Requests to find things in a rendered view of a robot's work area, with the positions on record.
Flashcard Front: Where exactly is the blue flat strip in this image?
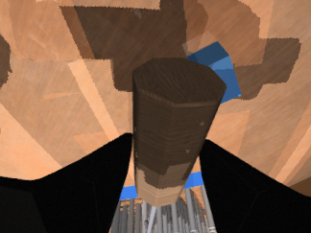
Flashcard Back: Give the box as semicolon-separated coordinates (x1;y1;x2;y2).
118;171;203;200

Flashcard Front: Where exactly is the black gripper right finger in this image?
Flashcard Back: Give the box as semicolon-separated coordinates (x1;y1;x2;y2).
198;139;311;233

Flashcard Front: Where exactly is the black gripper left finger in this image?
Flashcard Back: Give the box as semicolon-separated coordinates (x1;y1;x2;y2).
0;132;132;233

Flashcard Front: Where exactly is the small blue block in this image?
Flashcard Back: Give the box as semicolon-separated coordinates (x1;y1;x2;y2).
187;41;241;105

